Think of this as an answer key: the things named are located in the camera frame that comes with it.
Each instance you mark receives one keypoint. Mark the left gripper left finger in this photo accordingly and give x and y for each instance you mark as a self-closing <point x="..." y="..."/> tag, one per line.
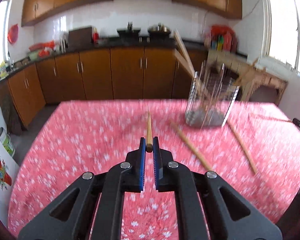
<point x="92" y="206"/>

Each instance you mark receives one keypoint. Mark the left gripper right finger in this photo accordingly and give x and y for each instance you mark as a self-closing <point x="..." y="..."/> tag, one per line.
<point x="207" y="206"/>

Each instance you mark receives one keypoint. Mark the wooden chopstick single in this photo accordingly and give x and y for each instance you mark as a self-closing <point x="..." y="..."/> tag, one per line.
<point x="149" y="138"/>

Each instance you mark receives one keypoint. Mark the brown lower kitchen cabinets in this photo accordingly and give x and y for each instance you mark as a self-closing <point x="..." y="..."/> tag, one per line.
<point x="100" y="74"/>

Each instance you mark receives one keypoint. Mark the pink floral tablecloth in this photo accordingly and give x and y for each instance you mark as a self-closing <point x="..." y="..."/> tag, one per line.
<point x="93" y="136"/>

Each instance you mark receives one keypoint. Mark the wooden chopstick middle left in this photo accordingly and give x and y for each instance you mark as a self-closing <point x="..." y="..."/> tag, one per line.
<point x="191" y="147"/>

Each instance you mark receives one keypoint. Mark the cream wooden side table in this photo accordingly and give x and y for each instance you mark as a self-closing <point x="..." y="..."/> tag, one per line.
<point x="238" y="65"/>

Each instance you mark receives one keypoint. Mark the chopstick in holder leaning right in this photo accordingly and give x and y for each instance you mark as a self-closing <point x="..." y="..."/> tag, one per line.
<point x="248" y="75"/>

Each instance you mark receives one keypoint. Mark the chopstick in holder leaning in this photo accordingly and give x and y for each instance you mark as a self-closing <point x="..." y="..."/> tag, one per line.
<point x="248" y="75"/>
<point x="190" y="57"/>

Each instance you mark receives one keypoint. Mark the red bag and bottles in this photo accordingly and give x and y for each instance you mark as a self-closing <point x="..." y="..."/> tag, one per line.
<point x="221" y="38"/>

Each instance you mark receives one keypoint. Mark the chopstick in holder leaning left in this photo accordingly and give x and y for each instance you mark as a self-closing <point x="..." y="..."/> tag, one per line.
<point x="190" y="57"/>

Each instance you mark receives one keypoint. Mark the black lidded pot right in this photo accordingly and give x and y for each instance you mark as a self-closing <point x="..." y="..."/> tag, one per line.
<point x="159" y="31"/>

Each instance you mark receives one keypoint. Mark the dark wooden cutting board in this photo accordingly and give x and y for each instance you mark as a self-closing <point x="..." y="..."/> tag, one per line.
<point x="80" y="37"/>

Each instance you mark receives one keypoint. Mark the red sauce bottle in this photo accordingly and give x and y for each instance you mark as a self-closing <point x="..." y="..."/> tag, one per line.
<point x="95" y="36"/>

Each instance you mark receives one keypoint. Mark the black wok left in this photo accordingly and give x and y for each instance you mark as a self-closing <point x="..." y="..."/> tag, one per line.
<point x="129" y="32"/>

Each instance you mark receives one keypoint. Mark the steel wire utensil holder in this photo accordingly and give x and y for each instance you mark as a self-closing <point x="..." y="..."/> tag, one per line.
<point x="212" y="95"/>

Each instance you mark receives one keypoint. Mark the red plastic bag on wall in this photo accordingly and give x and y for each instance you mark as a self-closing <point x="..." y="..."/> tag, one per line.
<point x="12" y="35"/>

